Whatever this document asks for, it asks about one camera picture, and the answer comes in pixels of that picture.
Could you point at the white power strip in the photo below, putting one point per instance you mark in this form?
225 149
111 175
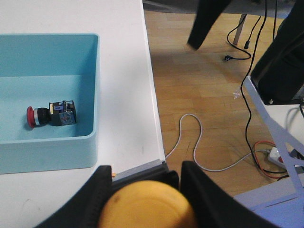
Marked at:
275 157

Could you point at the black chair leg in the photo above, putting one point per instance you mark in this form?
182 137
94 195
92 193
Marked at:
207 14

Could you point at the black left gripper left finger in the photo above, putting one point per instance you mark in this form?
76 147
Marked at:
83 209

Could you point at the wooden table leg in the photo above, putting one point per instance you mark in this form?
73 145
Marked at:
239 28

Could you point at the red push button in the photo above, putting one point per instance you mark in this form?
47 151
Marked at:
57 114

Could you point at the yellow push button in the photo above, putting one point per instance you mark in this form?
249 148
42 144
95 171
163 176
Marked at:
147 204

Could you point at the light blue plastic box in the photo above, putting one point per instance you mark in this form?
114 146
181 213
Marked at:
38 69

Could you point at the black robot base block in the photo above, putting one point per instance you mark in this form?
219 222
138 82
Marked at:
279 75

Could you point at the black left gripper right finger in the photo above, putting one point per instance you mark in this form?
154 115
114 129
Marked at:
213 207

